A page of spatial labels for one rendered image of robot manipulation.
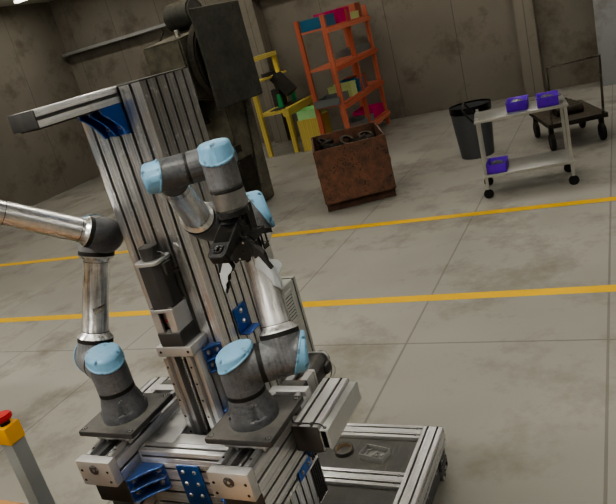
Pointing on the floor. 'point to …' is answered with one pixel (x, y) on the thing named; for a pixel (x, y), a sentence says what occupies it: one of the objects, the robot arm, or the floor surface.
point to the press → (217, 78)
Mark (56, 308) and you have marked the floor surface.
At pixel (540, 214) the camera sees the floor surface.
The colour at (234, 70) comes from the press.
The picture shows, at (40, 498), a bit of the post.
